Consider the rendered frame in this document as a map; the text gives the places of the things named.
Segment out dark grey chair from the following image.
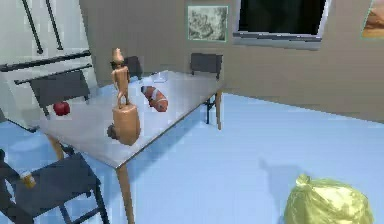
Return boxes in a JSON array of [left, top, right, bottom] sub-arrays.
[[189, 52, 224, 125], [29, 69, 92, 120], [111, 55, 144, 82], [0, 148, 111, 224]]

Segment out grey table with wooden legs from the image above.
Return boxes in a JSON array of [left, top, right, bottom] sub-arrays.
[[37, 69, 225, 224]]

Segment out orange striped fish toy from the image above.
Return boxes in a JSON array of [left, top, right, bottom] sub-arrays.
[[140, 85, 169, 113]]

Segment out clear glass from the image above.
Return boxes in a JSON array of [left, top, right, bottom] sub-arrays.
[[153, 69, 168, 84]]

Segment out tan wooden figure statue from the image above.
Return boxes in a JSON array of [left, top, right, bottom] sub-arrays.
[[106, 47, 142, 147]]

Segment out grey framed picture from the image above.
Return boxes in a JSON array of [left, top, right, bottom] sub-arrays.
[[186, 4, 230, 43]]

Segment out red apple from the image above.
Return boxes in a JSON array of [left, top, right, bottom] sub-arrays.
[[52, 101, 71, 117]]

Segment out yellow rubbish bag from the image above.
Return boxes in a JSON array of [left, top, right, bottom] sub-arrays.
[[283, 173, 376, 224]]

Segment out small orange bottle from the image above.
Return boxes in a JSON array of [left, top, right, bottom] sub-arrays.
[[19, 170, 37, 190]]

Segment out white fridge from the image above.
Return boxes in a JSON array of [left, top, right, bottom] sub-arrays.
[[0, 0, 99, 133]]

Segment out orange framed picture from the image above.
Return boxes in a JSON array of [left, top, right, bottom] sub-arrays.
[[360, 0, 384, 40]]

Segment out dark window with grey frame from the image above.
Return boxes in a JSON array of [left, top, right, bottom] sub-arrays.
[[232, 0, 333, 51]]

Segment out black fridge handle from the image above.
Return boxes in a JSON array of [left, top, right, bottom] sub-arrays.
[[21, 0, 45, 55], [44, 0, 64, 52], [0, 49, 92, 73], [13, 63, 93, 86]]

